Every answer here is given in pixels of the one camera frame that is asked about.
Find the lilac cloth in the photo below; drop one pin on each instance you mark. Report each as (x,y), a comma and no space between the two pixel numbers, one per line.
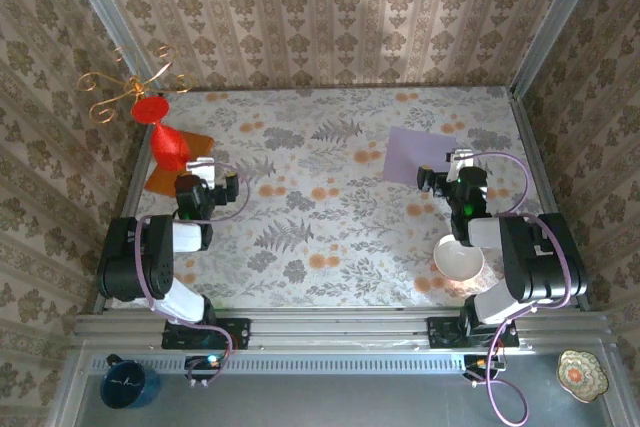
(410,152)

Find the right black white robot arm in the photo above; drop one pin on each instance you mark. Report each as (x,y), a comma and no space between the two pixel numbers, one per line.
(540,257)

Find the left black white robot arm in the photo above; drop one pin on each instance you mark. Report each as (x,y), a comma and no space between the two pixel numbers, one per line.
(150,257)

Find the orange wooden board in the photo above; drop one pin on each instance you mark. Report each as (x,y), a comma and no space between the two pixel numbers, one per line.
(197,144)

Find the red plastic goblet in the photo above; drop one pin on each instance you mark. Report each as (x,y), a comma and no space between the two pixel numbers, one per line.
(167,147)

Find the white ceramic bowl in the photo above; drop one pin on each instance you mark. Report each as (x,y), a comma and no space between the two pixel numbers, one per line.
(457,259)

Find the floral patterned tablecloth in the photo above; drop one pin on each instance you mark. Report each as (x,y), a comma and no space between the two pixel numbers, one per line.
(320,287)

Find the small black controller board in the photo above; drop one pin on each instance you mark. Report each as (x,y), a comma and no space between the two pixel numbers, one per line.
(482,367)
(205,367)

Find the dark blue mug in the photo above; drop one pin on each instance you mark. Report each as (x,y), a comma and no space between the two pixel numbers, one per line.
(125,387)

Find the ornate scalloped small dish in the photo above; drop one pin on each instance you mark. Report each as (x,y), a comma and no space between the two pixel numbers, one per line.
(582,376)

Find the grey metal shelf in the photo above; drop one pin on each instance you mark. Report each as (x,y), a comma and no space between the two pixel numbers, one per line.
(350,402)

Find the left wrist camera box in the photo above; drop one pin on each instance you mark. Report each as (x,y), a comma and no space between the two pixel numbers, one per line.
(201,167)

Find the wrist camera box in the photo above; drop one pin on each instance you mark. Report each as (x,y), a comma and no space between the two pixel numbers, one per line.
(201,167)
(460,159)

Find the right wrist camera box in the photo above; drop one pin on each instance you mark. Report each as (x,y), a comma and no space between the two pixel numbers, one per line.
(460,159)

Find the aluminium table side rail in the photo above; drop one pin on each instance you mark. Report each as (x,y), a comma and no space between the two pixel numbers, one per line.
(532,147)
(134,174)

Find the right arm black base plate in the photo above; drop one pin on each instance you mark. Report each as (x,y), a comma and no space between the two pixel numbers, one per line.
(440,332)

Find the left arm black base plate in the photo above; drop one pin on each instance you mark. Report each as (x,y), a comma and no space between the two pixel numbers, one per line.
(235,334)

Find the aluminium front frame rail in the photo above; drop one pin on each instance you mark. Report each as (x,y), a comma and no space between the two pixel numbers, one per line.
(340,329)

